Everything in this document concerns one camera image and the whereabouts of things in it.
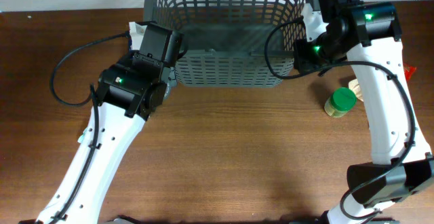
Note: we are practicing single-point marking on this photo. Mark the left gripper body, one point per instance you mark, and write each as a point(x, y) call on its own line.
point(132, 63)

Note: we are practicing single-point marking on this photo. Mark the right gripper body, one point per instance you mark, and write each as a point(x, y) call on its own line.
point(310, 56)

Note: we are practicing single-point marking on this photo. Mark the green lid Knorr jar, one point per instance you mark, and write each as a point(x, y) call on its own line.
point(340, 102)

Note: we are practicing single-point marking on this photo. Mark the grey plastic shopping basket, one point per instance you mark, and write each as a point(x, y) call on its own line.
point(232, 43)

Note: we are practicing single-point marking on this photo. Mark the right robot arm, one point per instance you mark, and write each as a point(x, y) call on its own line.
point(367, 37)

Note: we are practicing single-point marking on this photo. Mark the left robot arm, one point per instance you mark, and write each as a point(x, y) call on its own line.
point(126, 95)

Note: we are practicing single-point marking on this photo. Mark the crumpled beige snack bag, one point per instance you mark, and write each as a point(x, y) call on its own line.
point(355, 87)

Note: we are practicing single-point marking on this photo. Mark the spaghetti pasta package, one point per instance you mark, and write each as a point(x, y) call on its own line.
point(408, 71)

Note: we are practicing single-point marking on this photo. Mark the teal tissue packet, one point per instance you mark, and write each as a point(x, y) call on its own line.
point(81, 138)

